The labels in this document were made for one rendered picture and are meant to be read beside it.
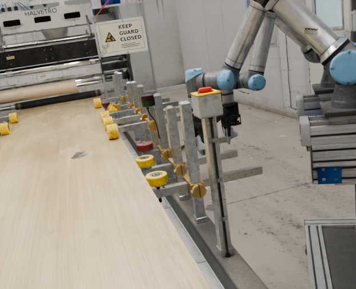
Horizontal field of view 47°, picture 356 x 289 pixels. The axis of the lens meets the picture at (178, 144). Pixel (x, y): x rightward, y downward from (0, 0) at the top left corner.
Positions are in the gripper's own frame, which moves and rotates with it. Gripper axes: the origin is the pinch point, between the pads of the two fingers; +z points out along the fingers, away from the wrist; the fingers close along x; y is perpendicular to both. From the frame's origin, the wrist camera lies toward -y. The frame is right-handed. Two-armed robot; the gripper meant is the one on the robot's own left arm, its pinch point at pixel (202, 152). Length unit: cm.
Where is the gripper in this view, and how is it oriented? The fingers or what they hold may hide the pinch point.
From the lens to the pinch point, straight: 176.3
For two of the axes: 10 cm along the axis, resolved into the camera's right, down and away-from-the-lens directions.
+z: 1.5, 9.6, 2.5
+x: 8.1, -2.6, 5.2
